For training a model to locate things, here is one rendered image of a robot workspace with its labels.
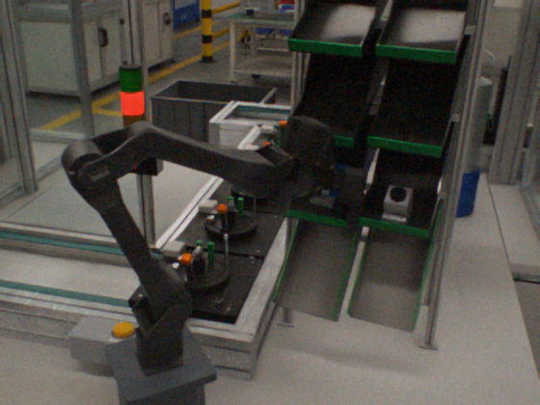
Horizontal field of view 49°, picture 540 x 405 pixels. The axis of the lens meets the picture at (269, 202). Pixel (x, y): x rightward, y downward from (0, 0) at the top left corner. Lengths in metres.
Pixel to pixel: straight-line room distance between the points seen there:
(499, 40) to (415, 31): 7.39
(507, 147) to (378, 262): 1.15
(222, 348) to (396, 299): 0.36
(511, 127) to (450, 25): 1.21
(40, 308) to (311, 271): 0.58
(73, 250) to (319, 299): 0.68
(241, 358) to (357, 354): 0.27
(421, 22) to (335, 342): 0.70
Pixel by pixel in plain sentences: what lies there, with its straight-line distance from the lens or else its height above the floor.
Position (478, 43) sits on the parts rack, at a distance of 1.15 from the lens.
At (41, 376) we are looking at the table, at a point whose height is 0.86.
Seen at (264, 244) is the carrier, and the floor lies 0.97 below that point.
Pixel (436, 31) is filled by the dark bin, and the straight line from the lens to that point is 1.10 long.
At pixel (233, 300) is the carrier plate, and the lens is 1.30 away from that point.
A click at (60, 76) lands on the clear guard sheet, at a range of 1.51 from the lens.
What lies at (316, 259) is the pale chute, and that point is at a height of 1.07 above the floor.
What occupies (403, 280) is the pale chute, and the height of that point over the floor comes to 1.06.
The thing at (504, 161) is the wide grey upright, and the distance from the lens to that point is 2.33.
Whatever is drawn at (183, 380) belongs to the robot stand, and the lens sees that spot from 0.97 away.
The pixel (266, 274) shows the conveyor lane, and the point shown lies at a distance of 1.41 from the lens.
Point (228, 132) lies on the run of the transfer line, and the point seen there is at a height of 0.92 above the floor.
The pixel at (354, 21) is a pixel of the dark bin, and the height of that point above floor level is 1.55.
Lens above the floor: 1.70
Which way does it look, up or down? 25 degrees down
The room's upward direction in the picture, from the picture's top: 1 degrees clockwise
